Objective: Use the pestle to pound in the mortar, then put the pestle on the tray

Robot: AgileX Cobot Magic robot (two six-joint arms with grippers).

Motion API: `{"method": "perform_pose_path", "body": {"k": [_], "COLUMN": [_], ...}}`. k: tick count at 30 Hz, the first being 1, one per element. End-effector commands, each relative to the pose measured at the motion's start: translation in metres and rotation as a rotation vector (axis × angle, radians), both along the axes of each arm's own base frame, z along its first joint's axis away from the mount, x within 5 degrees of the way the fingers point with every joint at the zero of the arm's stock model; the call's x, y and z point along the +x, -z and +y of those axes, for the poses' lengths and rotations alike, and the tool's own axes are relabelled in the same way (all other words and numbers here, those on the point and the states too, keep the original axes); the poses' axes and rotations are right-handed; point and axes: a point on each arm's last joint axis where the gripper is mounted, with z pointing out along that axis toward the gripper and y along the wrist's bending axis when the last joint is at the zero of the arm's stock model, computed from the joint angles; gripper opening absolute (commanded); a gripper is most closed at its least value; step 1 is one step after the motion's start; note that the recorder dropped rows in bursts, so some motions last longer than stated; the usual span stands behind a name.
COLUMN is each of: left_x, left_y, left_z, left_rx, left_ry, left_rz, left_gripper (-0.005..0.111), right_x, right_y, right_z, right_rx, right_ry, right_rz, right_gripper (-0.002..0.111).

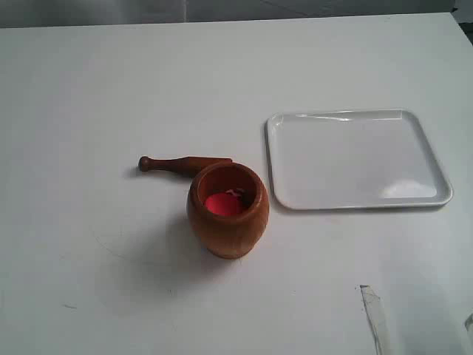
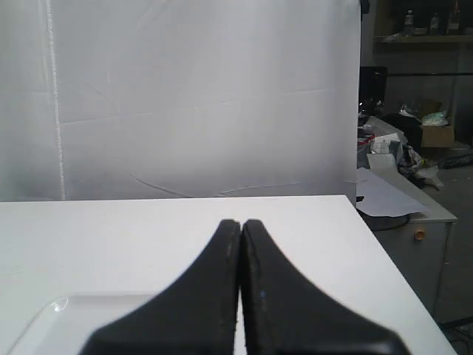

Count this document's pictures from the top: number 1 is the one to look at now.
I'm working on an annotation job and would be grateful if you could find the wooden pestle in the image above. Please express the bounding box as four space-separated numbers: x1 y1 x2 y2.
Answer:
136 156 234 178

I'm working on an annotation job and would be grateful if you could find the red object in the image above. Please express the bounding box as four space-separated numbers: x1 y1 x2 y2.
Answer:
204 191 246 217

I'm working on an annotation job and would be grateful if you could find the wooden mortar bowl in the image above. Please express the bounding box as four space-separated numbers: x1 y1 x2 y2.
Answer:
186 163 270 259

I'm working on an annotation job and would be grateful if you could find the white plastic tray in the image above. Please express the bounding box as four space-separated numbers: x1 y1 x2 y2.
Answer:
265 109 453 211

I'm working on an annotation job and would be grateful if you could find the clear tape strip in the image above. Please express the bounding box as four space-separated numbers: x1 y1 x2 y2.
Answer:
360 285 392 355

